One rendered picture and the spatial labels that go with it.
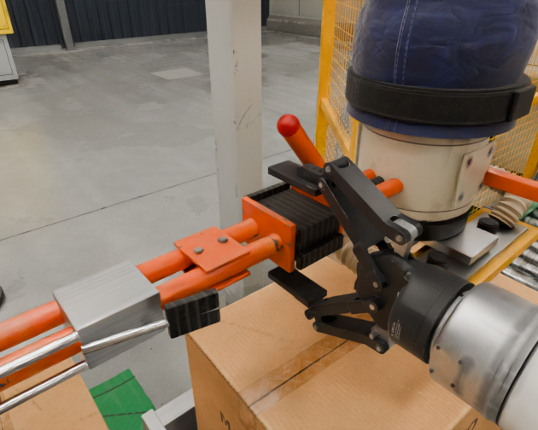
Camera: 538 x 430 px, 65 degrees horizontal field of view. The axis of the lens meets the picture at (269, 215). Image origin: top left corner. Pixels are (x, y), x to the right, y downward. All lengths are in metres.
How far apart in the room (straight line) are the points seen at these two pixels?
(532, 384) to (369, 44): 0.39
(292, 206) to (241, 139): 1.16
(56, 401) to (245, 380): 0.70
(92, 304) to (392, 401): 0.47
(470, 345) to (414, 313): 0.05
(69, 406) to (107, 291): 0.90
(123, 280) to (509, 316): 0.30
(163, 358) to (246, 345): 1.32
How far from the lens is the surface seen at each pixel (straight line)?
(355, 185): 0.37
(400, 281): 0.37
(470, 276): 0.64
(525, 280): 1.77
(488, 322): 0.33
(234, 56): 1.55
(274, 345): 0.74
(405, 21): 0.52
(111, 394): 1.97
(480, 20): 0.52
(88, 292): 0.39
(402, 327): 0.36
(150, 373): 2.00
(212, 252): 0.41
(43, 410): 1.29
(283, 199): 0.49
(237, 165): 1.66
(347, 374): 0.71
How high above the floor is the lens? 1.49
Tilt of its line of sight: 30 degrees down
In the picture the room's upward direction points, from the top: straight up
